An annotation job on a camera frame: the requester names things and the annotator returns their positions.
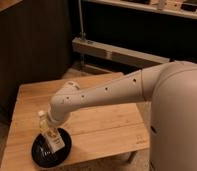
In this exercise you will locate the small white labelled bottle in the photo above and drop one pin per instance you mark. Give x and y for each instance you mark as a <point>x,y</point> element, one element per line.
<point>51,134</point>

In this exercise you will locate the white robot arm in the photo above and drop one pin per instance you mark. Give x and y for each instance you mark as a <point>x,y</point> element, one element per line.
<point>171,88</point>

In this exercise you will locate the black ceramic bowl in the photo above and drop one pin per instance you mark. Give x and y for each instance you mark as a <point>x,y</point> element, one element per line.
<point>42,154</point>

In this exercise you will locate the grey metal beam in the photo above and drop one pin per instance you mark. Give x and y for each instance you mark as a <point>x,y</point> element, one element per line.
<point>116,54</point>

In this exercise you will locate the light wooden table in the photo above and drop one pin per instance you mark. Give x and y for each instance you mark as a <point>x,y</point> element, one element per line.
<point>96,132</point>

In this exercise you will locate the vertical metal pole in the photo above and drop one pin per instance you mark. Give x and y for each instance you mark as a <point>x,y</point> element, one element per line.
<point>82,32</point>

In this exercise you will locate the wooden shelf with items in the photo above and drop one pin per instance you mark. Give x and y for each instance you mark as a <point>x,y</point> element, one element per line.
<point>168,7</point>

